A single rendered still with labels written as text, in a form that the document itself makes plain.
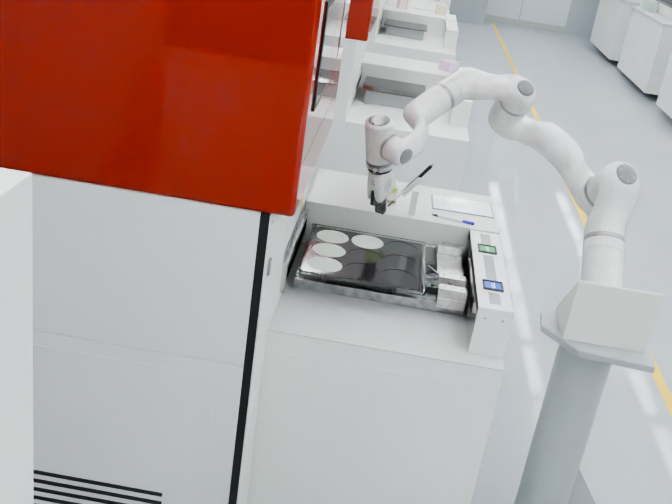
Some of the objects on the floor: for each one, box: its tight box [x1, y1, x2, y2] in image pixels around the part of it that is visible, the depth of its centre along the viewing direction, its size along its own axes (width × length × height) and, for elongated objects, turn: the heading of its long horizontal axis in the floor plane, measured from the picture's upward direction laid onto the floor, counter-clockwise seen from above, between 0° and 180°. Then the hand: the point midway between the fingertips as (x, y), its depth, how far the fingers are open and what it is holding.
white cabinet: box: [247, 242, 504, 504], centre depth 283 cm, size 64×96×82 cm, turn 157°
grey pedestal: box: [514, 307, 655, 504], centre depth 266 cm, size 51×44×82 cm
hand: (380, 207), depth 268 cm, fingers closed
